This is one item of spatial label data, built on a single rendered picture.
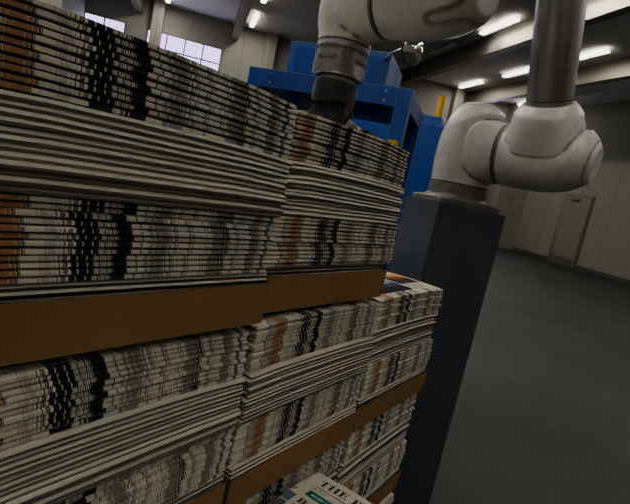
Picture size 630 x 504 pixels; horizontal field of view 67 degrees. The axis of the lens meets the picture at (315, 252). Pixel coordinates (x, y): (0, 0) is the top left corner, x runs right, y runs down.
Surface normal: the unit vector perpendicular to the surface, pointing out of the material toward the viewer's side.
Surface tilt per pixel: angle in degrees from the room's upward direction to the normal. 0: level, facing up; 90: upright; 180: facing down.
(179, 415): 90
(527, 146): 112
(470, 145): 89
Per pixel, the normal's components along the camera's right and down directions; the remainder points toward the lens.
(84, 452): 0.80, 0.26
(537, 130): -0.66, 0.36
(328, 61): -0.58, 0.01
